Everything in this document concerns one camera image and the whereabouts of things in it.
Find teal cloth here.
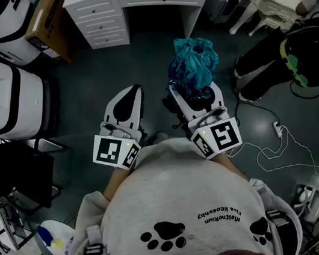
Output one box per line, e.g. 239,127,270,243
161,32,228,112

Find person's right forearm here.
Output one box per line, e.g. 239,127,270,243
212,149,249,187

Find grey paw print sweatshirt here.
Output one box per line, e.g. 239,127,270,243
48,118,308,255

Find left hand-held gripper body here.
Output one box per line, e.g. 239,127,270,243
86,114,149,176

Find white cable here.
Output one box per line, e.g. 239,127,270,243
224,118,319,192

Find person's left forearm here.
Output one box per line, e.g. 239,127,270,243
98,161,137,203

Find black gripper camera module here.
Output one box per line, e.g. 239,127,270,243
161,90,190,134

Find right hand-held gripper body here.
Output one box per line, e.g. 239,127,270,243
185,103,245,162

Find brown cardboard box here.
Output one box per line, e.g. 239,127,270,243
17,0,78,72

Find person's light shoe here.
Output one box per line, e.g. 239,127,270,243
145,130,172,147

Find white black-trimmed machine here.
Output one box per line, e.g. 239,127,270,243
0,0,45,71
0,46,54,143

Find white plastic bag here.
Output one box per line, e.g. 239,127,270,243
35,215,81,255

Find black cable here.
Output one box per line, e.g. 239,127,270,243
231,85,282,131

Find black chair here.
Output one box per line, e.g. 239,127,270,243
0,124,79,218

